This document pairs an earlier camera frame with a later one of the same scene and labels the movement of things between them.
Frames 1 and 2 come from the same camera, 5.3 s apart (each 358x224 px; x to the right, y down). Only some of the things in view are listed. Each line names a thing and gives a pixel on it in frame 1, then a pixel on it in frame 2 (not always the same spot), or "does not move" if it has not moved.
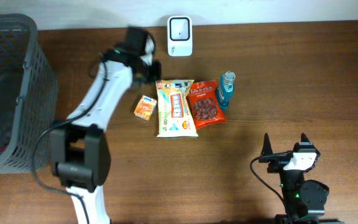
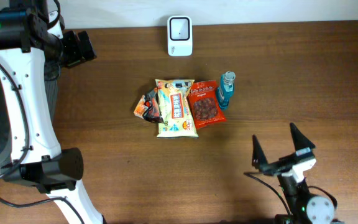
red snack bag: [207, 108] does not move
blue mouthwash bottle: [225, 89] does not move
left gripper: [153, 72] → [78, 47]
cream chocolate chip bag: [176, 117] does not move
